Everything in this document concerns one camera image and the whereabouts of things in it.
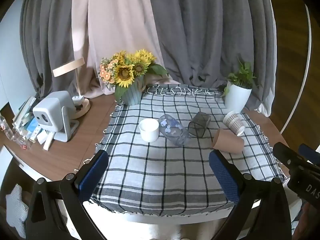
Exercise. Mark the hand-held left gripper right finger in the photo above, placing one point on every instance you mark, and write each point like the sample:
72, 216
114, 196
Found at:
225, 177

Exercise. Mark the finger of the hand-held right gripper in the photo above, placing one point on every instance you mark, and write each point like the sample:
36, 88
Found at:
308, 152
287, 156

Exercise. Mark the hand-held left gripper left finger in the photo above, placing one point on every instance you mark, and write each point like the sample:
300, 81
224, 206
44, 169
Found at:
92, 178

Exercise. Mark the brown paper cup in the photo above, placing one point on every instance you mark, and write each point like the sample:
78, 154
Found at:
228, 143

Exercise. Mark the patterned paper cup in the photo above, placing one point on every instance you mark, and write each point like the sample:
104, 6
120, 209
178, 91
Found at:
233, 123

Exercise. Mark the dark grey transparent cup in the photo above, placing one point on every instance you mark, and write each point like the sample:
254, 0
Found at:
199, 123

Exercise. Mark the clear glass cup blue flowers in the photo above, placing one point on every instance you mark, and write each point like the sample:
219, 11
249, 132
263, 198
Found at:
173, 129

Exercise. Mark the white ceramic cup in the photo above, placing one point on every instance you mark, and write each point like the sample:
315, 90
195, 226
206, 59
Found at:
149, 130

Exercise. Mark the white remote control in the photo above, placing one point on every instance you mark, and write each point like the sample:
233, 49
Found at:
48, 142

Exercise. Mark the checked grey white tablecloth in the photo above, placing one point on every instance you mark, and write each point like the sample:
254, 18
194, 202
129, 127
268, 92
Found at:
160, 175

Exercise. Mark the white projector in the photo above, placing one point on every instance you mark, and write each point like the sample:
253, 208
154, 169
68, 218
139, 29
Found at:
53, 115

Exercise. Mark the white plant pot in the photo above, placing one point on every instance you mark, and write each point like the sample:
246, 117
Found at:
237, 97

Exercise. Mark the striped star pillow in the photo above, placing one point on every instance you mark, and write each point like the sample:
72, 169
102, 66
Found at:
17, 211

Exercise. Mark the stack of books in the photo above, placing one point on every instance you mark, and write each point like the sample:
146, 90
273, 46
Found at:
25, 120

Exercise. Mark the green leafy plant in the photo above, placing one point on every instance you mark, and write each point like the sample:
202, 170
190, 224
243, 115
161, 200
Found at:
242, 76

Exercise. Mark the ribbed blue-green vase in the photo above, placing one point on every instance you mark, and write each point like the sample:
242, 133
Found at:
132, 93

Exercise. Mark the wooden desk lamp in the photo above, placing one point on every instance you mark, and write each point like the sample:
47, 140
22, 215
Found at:
75, 80

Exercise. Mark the clear plastic bottle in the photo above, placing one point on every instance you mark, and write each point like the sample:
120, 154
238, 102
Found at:
5, 127

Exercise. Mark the sunflower bouquet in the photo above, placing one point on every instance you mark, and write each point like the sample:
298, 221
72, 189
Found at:
128, 70

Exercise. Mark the grey curtain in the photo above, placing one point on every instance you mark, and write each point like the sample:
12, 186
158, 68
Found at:
50, 35
212, 35

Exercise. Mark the pink curtain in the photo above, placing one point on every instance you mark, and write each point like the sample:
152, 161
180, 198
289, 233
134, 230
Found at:
115, 25

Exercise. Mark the white curved frame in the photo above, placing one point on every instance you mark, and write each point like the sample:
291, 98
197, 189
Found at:
306, 62

